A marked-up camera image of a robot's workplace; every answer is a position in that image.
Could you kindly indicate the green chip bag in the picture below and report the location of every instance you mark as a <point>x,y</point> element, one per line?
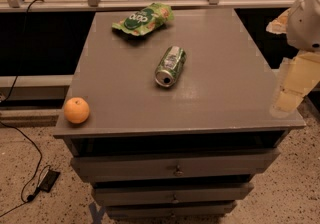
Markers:
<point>146,20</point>

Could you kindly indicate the black power adapter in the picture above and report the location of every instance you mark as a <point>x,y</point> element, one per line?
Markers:
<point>48,181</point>

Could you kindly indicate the grey drawer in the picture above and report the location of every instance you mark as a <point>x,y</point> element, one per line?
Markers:
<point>171,210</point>
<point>154,167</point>
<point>172,195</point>

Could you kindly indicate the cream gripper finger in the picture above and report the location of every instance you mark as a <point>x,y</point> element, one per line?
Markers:
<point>279,24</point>
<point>296,78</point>

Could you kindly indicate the top grey drawer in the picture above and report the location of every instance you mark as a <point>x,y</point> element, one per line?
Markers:
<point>154,167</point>

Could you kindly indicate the green soda can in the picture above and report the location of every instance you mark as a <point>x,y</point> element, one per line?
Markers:
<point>170,66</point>

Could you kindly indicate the grey drawer cabinet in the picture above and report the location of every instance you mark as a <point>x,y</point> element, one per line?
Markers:
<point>220,102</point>

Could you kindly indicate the middle grey drawer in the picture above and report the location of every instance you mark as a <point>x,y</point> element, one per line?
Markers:
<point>172,195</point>

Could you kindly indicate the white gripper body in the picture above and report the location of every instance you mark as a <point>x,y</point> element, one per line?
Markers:
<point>305,23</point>

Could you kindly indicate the bottom grey drawer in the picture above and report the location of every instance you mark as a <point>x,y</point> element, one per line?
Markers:
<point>171,210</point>

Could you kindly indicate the orange fruit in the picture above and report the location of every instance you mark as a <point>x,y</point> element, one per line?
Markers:
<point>76,110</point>

